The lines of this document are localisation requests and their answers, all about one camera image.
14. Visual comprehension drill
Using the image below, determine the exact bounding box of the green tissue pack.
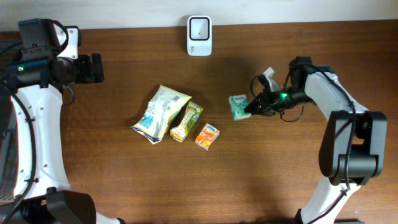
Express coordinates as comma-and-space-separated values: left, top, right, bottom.
228, 95, 251, 121

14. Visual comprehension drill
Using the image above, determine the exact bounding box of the orange tissue pack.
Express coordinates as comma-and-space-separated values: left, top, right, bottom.
195, 123, 220, 151

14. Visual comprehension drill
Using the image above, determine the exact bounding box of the green snack stick pack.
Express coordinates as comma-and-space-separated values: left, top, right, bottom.
170, 101, 203, 142

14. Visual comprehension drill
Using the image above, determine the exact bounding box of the white chips bag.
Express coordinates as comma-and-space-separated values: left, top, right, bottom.
131, 85, 192, 144

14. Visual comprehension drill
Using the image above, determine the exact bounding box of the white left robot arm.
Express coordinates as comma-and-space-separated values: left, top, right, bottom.
1, 54, 121, 223

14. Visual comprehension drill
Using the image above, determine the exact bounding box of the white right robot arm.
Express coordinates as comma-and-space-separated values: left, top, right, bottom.
244, 56, 387, 223

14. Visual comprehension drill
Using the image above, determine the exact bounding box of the dark grey plastic basket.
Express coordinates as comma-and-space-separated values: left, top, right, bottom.
0, 39, 25, 203

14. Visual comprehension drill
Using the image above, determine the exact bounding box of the black right camera cable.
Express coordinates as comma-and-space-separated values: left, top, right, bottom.
249, 73, 305, 123

